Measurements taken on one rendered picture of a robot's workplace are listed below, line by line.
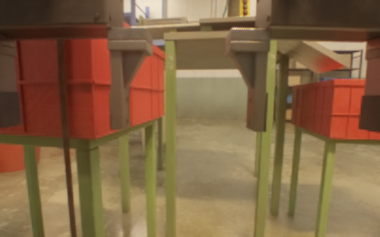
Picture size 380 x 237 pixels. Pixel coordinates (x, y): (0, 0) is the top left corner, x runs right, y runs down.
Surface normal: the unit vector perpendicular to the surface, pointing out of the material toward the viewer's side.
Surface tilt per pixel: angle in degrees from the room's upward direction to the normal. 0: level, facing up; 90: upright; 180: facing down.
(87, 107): 90
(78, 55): 90
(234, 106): 90
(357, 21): 90
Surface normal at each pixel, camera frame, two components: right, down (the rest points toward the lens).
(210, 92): -0.15, 0.11
